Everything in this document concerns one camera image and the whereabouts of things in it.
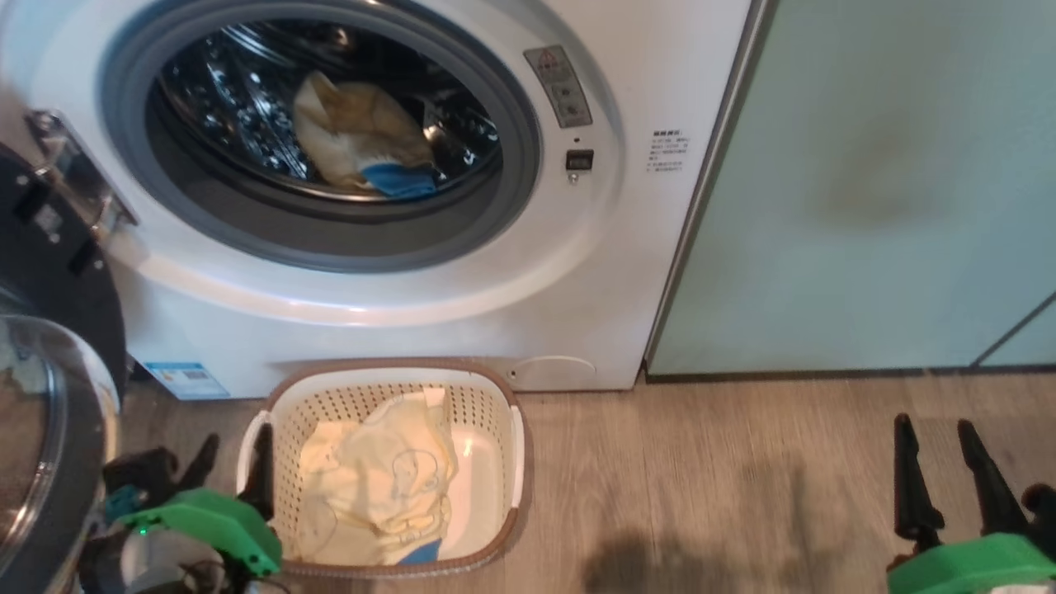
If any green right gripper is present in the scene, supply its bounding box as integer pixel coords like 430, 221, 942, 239
887, 412, 1056, 594

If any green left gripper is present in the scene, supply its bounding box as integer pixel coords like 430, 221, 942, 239
115, 422, 283, 577

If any cream garment with blue trim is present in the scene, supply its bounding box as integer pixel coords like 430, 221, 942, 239
293, 388, 460, 567
293, 70, 438, 200

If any black round glass washer door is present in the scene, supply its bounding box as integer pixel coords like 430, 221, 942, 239
0, 140, 130, 594

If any white front-load washing machine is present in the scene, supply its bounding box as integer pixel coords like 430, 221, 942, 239
0, 0, 756, 401

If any blue energy label sticker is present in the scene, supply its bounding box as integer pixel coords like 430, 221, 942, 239
142, 361, 230, 401

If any teal connector plug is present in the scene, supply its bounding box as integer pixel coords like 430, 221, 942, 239
103, 485, 146, 525

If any cream perforated laundry basket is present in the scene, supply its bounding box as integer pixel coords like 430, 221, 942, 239
237, 357, 533, 578

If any round white filter cover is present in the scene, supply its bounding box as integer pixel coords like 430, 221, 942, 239
507, 355, 597, 391

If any grey warning label plate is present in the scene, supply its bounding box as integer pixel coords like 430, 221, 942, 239
524, 45, 593, 130

